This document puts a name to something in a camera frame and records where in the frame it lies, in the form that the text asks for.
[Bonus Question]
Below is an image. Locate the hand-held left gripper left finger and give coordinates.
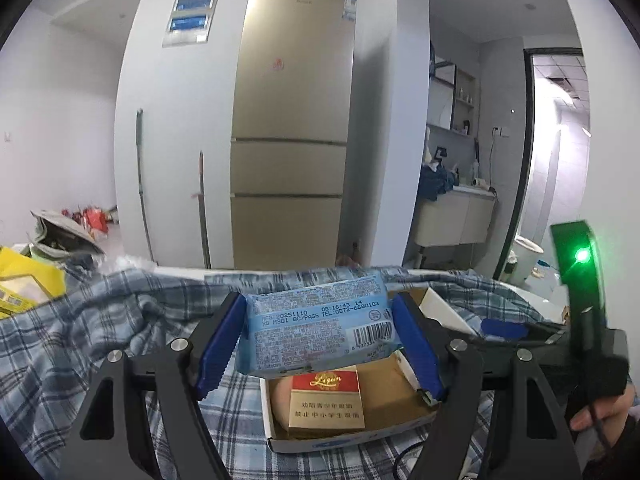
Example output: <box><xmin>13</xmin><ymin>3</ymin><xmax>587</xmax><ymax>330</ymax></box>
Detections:
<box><xmin>65</xmin><ymin>291</ymin><xmax>248</xmax><ymax>480</ymax></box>

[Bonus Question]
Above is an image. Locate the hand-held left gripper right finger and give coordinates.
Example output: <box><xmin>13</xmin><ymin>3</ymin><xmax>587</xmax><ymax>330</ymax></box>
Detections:
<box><xmin>391</xmin><ymin>291</ymin><xmax>583</xmax><ymax>480</ymax></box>

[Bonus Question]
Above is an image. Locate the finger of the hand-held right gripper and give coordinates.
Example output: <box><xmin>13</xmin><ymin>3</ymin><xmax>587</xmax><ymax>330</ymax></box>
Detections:
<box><xmin>477</xmin><ymin>317</ymin><xmax>571</xmax><ymax>348</ymax></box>

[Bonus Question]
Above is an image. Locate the cardboard box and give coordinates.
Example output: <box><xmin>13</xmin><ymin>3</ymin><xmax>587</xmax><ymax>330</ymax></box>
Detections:
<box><xmin>260</xmin><ymin>285</ymin><xmax>481</xmax><ymax>453</ymax></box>

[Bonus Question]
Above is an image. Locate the light blue tissue pack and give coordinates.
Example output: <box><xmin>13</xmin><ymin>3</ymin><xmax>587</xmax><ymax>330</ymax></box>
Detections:
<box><xmin>234</xmin><ymin>267</ymin><xmax>398</xmax><ymax>378</ymax></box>

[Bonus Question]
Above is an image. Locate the red and gold cigarette pack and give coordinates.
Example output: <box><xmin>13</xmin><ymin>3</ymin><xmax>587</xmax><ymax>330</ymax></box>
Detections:
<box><xmin>287</xmin><ymin>366</ymin><xmax>366</xmax><ymax>441</ymax></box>

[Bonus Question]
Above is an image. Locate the person's right hand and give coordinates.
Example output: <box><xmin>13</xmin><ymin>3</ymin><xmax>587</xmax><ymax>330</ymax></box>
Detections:
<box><xmin>570</xmin><ymin>391</ymin><xmax>640</xmax><ymax>443</ymax></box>

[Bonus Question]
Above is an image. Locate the white vanity cabinet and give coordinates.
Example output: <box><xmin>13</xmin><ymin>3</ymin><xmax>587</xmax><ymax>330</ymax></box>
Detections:
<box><xmin>415</xmin><ymin>185</ymin><xmax>498</xmax><ymax>261</ymax></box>

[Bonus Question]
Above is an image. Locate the dark sword-shaped stick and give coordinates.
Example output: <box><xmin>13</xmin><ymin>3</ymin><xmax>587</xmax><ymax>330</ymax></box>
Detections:
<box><xmin>192</xmin><ymin>150</ymin><xmax>212</xmax><ymax>270</ymax></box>

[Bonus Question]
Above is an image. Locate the blue plaid blanket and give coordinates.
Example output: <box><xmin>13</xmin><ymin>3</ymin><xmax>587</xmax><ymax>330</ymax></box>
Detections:
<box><xmin>0</xmin><ymin>260</ymin><xmax>571</xmax><ymax>480</ymax></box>

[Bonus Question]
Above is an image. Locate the blue clothes pile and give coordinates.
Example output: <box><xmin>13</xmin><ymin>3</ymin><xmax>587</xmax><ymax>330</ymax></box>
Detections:
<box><xmin>419</xmin><ymin>166</ymin><xmax>458</xmax><ymax>202</ymax></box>

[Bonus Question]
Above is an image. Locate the red plastic bag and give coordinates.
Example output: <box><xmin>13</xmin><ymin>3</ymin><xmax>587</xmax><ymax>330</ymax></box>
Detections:
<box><xmin>62</xmin><ymin>204</ymin><xmax>117</xmax><ymax>233</ymax></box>

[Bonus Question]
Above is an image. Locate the grey bag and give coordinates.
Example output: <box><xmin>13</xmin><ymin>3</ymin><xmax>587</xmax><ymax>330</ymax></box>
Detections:
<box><xmin>30</xmin><ymin>209</ymin><xmax>106</xmax><ymax>261</ymax></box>

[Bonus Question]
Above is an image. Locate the yellow plastic bag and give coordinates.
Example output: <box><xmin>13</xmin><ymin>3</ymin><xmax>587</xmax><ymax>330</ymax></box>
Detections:
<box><xmin>0</xmin><ymin>246</ymin><xmax>68</xmax><ymax>318</ymax></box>

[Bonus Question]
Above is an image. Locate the mirror cabinet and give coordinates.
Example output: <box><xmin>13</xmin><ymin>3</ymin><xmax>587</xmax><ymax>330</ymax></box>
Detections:
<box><xmin>430</xmin><ymin>57</ymin><xmax>476</xmax><ymax>136</ymax></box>

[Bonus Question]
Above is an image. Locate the gold refrigerator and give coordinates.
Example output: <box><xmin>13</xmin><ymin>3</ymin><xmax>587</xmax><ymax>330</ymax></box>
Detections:
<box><xmin>230</xmin><ymin>0</ymin><xmax>358</xmax><ymax>270</ymax></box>

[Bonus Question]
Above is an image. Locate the grey electrical panel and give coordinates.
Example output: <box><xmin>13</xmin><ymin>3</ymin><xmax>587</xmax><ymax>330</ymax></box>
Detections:
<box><xmin>161</xmin><ymin>0</ymin><xmax>221</xmax><ymax>48</ymax></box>

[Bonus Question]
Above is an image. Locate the black cable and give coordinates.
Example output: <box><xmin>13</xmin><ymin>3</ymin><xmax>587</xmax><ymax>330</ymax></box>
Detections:
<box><xmin>392</xmin><ymin>442</ymin><xmax>431</xmax><ymax>480</ymax></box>

